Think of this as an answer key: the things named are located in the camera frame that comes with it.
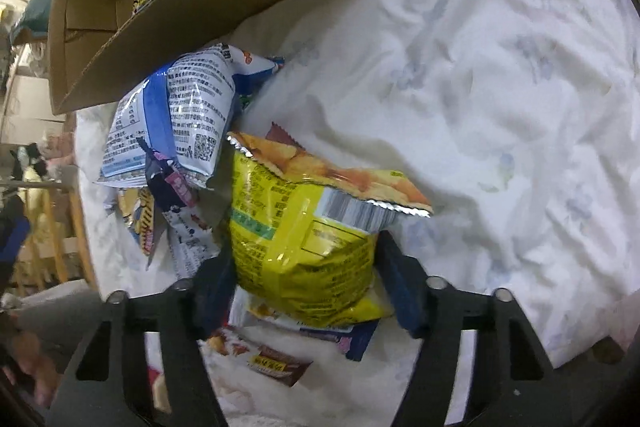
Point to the yellow snack bag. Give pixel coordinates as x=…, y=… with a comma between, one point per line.
x=300, y=257

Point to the white and yellow snack packet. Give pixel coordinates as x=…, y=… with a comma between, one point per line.
x=250, y=309

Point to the brown snack bar packet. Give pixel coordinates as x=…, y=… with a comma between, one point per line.
x=270, y=362

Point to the white and blue snack bag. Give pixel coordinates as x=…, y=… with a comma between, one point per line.
x=200, y=107

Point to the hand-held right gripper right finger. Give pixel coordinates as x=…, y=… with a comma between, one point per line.
x=400, y=287

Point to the white printed snack packet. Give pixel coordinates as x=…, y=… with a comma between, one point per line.
x=190, y=242

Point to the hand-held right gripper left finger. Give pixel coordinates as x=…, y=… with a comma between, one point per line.
x=215, y=289

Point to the purple and black snack packet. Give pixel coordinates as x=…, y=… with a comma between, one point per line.
x=165, y=182

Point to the red-brown snack packet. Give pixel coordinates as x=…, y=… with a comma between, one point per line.
x=280, y=136

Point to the blue and white snack packet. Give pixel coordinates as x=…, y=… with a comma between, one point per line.
x=255, y=67

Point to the yellow printed snack packet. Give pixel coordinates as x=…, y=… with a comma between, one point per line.
x=145, y=227

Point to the wooden chair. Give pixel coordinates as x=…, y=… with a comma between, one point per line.
x=55, y=227

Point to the dark blue snack packet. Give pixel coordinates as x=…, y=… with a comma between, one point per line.
x=357, y=342

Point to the cardboard box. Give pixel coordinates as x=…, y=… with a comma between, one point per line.
x=150, y=52

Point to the white printed duvet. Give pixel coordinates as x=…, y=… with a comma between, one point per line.
x=475, y=107

